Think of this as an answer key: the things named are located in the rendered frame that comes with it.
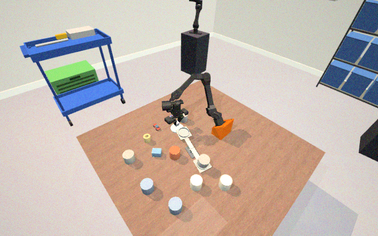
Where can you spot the white round disc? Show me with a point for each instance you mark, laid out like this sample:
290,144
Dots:
173,127

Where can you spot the orange cylinder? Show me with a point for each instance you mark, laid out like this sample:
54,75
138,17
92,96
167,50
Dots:
174,153

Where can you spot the light blue block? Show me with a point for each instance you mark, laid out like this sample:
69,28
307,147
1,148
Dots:
156,152

